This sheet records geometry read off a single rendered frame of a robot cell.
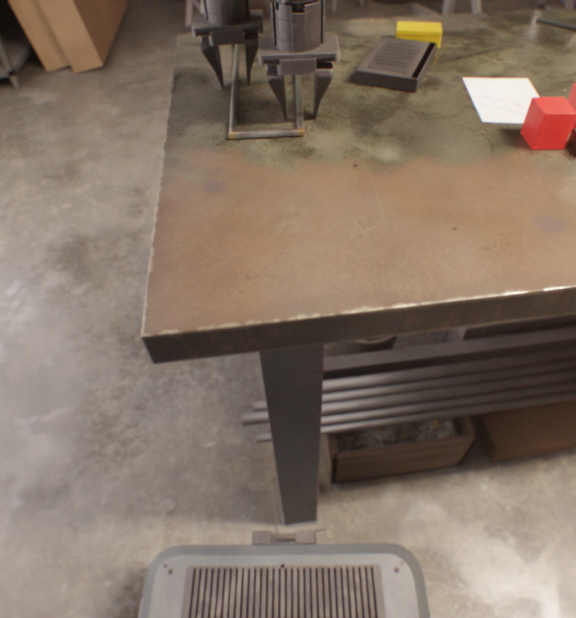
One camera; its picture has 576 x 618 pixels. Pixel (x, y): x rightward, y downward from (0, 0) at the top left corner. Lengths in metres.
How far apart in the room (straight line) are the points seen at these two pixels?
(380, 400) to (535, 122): 0.69
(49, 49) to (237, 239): 3.32
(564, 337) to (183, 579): 1.09
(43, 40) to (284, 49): 3.15
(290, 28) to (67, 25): 2.98
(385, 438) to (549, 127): 0.79
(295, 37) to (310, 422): 0.53
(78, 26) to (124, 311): 2.26
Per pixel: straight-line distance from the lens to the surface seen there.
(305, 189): 0.56
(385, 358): 1.22
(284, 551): 0.98
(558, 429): 1.46
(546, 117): 0.68
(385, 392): 1.14
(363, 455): 1.13
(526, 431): 1.41
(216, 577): 0.97
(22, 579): 1.40
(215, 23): 0.77
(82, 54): 3.61
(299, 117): 0.70
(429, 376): 1.18
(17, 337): 1.80
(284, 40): 0.65
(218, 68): 0.80
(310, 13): 0.64
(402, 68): 0.82
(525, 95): 0.85
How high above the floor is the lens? 1.20
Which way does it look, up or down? 50 degrees down
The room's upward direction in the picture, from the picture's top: 3 degrees counter-clockwise
